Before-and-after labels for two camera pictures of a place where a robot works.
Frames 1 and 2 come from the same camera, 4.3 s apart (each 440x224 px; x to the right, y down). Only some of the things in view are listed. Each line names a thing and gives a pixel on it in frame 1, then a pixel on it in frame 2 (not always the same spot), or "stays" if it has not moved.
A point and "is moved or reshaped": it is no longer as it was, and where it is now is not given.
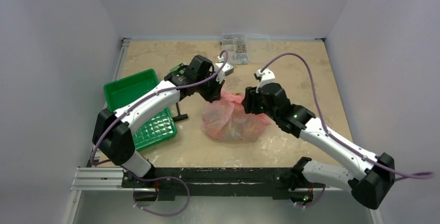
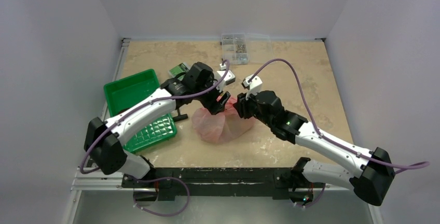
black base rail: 217,183 stays
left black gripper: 215,95 → 213,106
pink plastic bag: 227,119 is moved or reshaped
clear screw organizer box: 243,49 stays
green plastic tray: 157,126 stays
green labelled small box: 176,68 stays
